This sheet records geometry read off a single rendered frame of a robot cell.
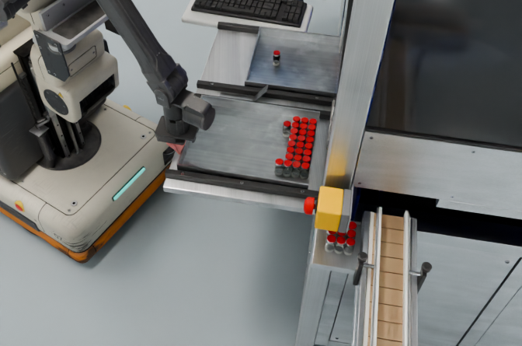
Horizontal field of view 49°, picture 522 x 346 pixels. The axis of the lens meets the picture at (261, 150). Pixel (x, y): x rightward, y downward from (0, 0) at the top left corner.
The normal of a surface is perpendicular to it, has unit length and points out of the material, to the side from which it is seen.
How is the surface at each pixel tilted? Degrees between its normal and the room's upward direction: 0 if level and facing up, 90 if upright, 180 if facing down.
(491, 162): 90
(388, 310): 0
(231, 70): 0
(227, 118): 0
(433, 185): 90
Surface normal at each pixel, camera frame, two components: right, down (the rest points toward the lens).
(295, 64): 0.02, -0.65
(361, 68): -0.17, 0.75
